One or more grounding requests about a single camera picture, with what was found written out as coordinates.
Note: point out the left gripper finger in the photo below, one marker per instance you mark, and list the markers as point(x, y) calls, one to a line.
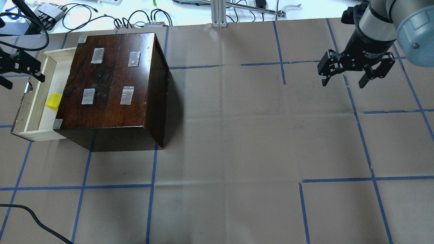
point(6, 83)
point(38, 76)

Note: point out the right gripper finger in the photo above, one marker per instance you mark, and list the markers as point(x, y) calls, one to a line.
point(368, 75)
point(325, 80)

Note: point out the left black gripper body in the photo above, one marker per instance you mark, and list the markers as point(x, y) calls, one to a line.
point(21, 63)

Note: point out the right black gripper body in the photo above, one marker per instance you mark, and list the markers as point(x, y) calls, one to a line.
point(368, 45)

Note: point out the white drawer handle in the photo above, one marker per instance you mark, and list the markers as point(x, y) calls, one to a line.
point(29, 87)

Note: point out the yellow block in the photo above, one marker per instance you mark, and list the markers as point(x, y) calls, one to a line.
point(53, 101)

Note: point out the light wooden drawer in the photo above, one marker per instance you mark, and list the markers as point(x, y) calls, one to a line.
point(34, 120)

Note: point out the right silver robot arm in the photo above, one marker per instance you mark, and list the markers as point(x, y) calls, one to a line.
point(378, 25)

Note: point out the dark wooden drawer cabinet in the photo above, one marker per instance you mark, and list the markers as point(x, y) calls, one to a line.
point(115, 97)

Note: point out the grey electronics box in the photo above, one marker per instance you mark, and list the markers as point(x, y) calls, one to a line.
point(52, 10)

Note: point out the aluminium frame post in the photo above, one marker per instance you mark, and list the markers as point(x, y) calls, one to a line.
point(218, 14)

